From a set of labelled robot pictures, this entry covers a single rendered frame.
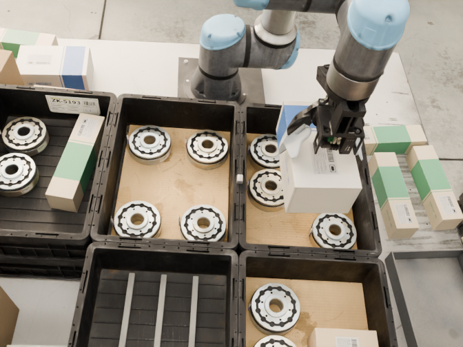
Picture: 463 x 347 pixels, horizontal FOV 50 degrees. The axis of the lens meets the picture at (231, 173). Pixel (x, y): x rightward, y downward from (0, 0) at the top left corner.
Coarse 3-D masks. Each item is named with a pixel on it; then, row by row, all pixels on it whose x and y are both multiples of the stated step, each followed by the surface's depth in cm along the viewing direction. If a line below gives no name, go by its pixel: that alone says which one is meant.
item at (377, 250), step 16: (240, 112) 121; (240, 128) 118; (240, 144) 115; (240, 160) 113; (368, 176) 114; (240, 192) 108; (368, 192) 111; (240, 208) 106; (368, 208) 109; (240, 224) 103; (240, 240) 101; (368, 256) 102
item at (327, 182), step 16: (288, 112) 95; (304, 144) 91; (288, 160) 91; (304, 160) 89; (320, 160) 89; (336, 160) 89; (352, 160) 90; (288, 176) 91; (304, 176) 87; (320, 176) 87; (336, 176) 87; (352, 176) 88; (288, 192) 90; (304, 192) 87; (320, 192) 87; (336, 192) 87; (352, 192) 87; (288, 208) 91; (304, 208) 92; (320, 208) 92; (336, 208) 92
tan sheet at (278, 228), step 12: (252, 168) 124; (252, 204) 118; (252, 216) 116; (264, 216) 117; (276, 216) 117; (288, 216) 117; (300, 216) 117; (312, 216) 118; (348, 216) 119; (252, 228) 115; (264, 228) 115; (276, 228) 115; (288, 228) 115; (300, 228) 116; (252, 240) 113; (264, 240) 113; (276, 240) 113; (288, 240) 114; (300, 240) 114
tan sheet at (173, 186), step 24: (144, 168) 121; (168, 168) 122; (192, 168) 122; (216, 168) 123; (120, 192) 117; (144, 192) 117; (168, 192) 118; (192, 192) 119; (216, 192) 119; (168, 216) 114
